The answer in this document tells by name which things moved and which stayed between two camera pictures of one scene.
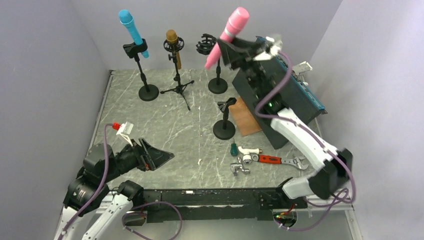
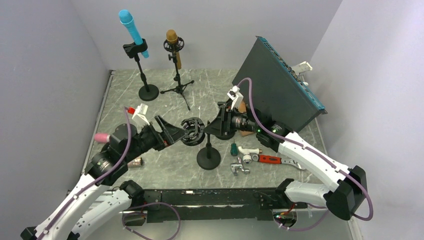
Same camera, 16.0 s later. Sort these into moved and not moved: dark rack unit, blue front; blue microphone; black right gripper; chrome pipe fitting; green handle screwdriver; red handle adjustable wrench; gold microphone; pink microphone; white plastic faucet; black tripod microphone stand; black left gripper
Moved: black right gripper; black left gripper; pink microphone
Not moved: red handle adjustable wrench; dark rack unit, blue front; black tripod microphone stand; green handle screwdriver; white plastic faucet; blue microphone; gold microphone; chrome pipe fitting
